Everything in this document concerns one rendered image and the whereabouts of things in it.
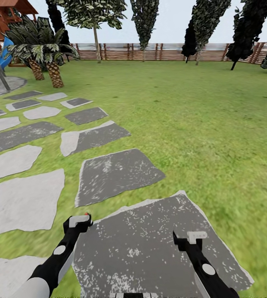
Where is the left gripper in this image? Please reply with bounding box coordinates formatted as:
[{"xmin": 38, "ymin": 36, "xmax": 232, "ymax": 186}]
[{"xmin": 63, "ymin": 218, "xmax": 92, "ymax": 238}]

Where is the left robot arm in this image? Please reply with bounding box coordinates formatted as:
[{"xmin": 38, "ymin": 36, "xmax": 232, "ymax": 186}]
[{"xmin": 10, "ymin": 214, "xmax": 92, "ymax": 298}]

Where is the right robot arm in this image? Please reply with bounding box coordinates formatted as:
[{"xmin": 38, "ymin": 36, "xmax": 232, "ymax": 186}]
[{"xmin": 173, "ymin": 231, "xmax": 239, "ymax": 298}]

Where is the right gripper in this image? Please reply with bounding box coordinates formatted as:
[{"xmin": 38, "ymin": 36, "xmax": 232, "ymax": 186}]
[{"xmin": 173, "ymin": 232, "xmax": 202, "ymax": 257}]

